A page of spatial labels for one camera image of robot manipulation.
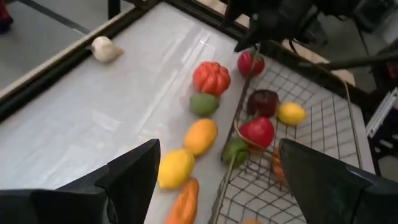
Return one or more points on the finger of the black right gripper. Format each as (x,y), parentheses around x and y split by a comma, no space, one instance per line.
(248,37)
(230,11)

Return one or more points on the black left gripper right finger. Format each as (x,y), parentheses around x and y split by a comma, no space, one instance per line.
(335,199)

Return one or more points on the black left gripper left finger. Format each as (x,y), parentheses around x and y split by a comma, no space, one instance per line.
(77,205)

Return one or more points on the red apple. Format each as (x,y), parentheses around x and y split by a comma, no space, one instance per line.
(249,63)

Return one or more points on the ribbed red-orange tomato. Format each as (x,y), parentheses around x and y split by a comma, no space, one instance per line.
(211,78)

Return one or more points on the dark purple plum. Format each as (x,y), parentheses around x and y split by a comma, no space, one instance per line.
(262,102)

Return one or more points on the green avocado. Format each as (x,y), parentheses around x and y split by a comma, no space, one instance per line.
(204,104)

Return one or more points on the yellow lemon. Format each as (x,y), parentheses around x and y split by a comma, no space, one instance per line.
(291,113)
(176,168)

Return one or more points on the red tomato green stem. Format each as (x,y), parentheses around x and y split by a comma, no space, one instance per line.
(257,132)

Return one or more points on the orange carrot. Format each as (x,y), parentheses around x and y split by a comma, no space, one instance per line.
(185,203)

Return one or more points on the yellow-orange mango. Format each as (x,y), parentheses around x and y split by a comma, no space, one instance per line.
(201,137)

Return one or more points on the small green lime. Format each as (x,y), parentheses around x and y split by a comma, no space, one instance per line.
(235,151)

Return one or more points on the white garlic bulb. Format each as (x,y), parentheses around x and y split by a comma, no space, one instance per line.
(104,49)

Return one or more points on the black metal table frame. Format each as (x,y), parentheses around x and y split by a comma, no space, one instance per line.
(46,79)

